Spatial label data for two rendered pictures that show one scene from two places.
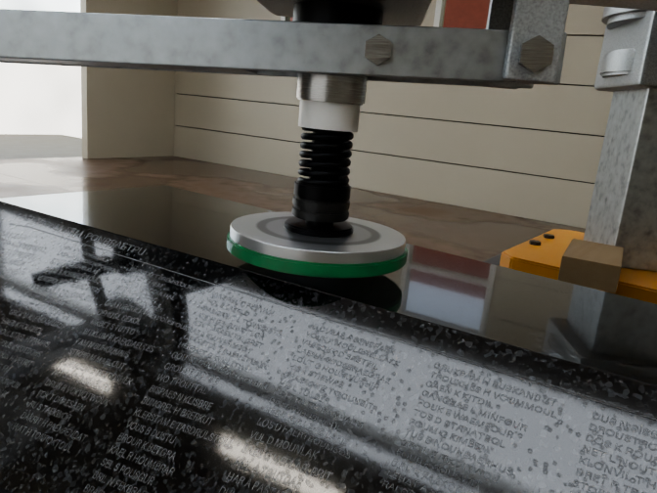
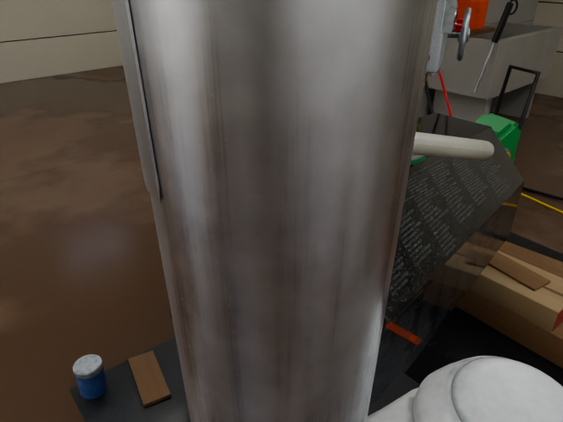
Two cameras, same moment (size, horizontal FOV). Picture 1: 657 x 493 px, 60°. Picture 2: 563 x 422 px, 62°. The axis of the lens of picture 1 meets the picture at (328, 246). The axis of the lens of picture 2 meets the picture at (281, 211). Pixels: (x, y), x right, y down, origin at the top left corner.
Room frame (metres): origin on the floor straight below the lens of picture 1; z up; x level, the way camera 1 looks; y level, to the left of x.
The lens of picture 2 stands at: (0.61, 1.48, 1.45)
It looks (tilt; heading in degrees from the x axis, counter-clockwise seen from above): 29 degrees down; 287
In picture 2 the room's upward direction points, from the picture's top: straight up
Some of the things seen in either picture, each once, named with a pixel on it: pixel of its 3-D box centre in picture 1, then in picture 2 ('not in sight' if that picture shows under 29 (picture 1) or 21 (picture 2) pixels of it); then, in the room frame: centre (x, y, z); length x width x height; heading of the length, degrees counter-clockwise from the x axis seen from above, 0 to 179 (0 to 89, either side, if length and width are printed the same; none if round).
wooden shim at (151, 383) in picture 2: not in sight; (148, 377); (1.47, 0.41, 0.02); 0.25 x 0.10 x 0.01; 135
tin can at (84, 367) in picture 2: not in sight; (90, 376); (1.64, 0.51, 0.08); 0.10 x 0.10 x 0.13
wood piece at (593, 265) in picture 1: (591, 263); not in sight; (1.10, -0.52, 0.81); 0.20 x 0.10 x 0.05; 153
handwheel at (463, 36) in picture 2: not in sight; (451, 33); (0.55, -0.10, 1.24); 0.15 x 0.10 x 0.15; 86
